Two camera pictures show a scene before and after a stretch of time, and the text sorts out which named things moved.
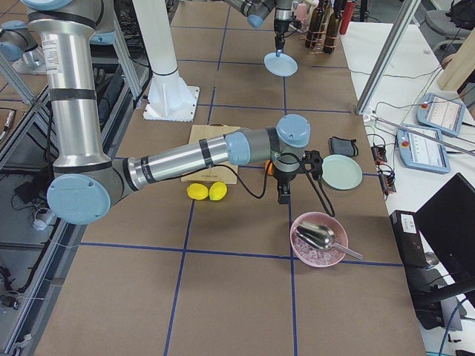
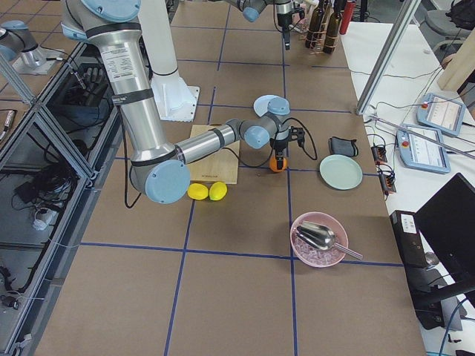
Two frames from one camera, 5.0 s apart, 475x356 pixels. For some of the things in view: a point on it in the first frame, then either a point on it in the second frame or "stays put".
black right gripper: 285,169 -> 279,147
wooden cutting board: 214,174 stays put
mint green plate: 341,172 stays put
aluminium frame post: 410,11 stays put
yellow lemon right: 217,191 stays put
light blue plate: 283,65 -> 261,104
